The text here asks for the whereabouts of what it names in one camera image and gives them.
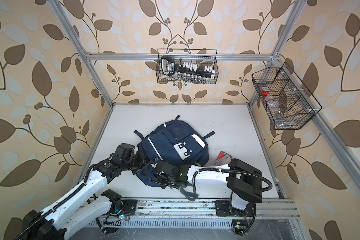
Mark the black wire basket right wall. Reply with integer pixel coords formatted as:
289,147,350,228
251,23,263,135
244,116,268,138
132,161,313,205
252,63,322,130

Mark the black socket wrench set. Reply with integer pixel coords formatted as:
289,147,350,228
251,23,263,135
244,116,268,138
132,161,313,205
159,56,218,79

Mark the red capped clear bottle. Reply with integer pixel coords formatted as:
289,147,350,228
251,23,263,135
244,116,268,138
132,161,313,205
261,86,272,99

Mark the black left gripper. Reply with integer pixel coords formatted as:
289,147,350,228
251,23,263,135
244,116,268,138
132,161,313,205
121,151,154,174

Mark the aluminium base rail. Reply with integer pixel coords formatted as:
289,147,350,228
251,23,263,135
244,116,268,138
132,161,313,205
52,196,301,220

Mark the navy blue student backpack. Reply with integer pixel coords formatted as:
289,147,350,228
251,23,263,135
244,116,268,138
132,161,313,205
133,115,216,187

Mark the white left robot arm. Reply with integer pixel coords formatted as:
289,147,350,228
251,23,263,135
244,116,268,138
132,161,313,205
16,144,146,240

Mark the aluminium cage frame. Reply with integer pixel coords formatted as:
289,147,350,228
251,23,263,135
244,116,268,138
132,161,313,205
48,1,360,190

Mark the red stationery blister pack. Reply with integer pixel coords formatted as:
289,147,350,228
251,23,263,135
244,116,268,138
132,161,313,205
212,151,232,167

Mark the black wire basket wall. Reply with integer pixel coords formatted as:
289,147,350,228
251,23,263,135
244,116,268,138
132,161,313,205
155,48,219,85
252,63,322,130

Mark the black wire basket back wall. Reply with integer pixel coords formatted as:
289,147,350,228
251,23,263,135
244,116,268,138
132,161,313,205
155,48,219,85

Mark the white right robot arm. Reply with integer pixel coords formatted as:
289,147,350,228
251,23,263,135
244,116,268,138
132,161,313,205
150,159,273,211

